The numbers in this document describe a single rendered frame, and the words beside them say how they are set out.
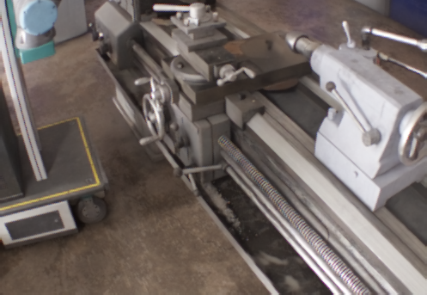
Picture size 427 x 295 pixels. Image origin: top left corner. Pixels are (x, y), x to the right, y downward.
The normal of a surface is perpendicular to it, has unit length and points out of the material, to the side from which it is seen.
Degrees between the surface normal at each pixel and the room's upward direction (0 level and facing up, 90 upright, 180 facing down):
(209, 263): 0
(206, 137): 90
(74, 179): 0
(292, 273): 0
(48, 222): 90
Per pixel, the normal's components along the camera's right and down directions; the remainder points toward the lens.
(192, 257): -0.04, -0.81
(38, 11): 0.45, 0.56
